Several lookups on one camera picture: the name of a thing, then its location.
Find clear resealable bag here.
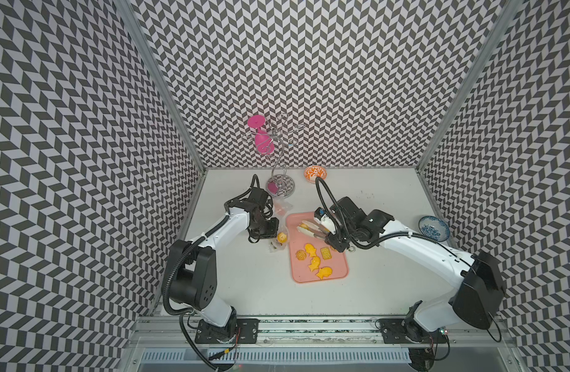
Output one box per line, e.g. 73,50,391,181
269,218,290,253
274,198,293,219

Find metal tongs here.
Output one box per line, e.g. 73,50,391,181
297,220,350,253

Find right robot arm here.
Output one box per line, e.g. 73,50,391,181
314,178,506,343

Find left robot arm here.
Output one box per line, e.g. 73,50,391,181
161,175,279,343

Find rectangular cracker cookie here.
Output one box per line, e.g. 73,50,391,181
320,247,332,260

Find yellow fish cookie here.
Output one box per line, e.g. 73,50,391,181
316,267,333,280
308,256,321,272

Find pink plastic tray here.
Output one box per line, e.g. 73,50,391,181
286,212,349,284

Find yellow fish cookie lower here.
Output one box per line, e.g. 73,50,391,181
316,267,333,280

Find round waffle cookie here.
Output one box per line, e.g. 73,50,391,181
296,250,308,260

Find orange patterned small bowl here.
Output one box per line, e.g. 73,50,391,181
304,165,328,184

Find pink ornament on stand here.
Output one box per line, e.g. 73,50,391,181
247,115,275,155

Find blue white porcelain bowl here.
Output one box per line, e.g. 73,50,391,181
418,215,451,242

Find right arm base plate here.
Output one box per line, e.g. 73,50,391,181
375,318,447,346

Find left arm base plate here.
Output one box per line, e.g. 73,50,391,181
194,318,260,345

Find aluminium front rail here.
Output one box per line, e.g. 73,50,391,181
127,316,516,348

